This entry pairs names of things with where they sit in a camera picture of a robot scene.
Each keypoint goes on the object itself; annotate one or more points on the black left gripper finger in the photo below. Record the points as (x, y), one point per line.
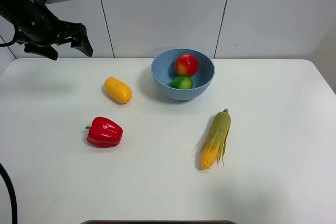
(47, 52)
(76, 35)

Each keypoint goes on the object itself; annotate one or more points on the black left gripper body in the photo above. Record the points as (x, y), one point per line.
(33, 20)

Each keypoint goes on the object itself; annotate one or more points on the yellow mango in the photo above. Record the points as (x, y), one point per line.
(118, 90)

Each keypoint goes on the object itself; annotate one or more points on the red pomegranate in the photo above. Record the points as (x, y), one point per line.
(186, 65)

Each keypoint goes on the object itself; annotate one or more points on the green lime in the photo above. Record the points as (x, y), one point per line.
(182, 82)

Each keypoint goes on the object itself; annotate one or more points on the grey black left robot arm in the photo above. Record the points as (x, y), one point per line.
(38, 29)

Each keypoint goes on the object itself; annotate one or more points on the blue plastic bowl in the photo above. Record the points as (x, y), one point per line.
(163, 73)

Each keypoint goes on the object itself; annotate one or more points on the red bell pepper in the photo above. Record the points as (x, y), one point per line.
(104, 133)

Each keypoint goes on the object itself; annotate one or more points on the corn cob with husk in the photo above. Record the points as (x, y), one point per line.
(213, 150)

